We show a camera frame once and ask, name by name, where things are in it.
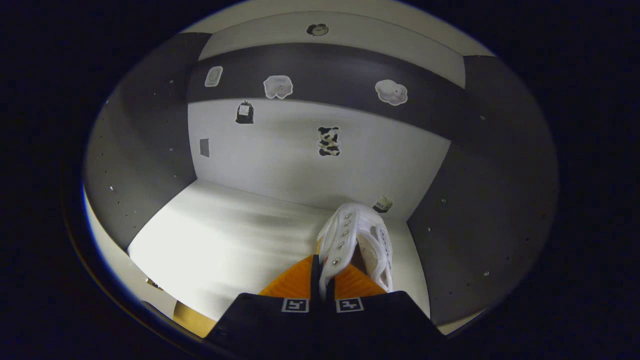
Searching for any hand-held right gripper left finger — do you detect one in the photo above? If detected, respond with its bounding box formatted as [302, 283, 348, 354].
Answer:
[206, 254, 322, 353]

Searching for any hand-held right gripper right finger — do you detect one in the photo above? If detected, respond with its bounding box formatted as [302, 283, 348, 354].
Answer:
[321, 262, 448, 353]

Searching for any white canvas shoe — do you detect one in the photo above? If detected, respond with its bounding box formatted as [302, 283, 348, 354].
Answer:
[316, 202, 396, 301]

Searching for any white shoe cabinet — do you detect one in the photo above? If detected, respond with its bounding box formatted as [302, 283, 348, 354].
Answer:
[82, 0, 560, 341]

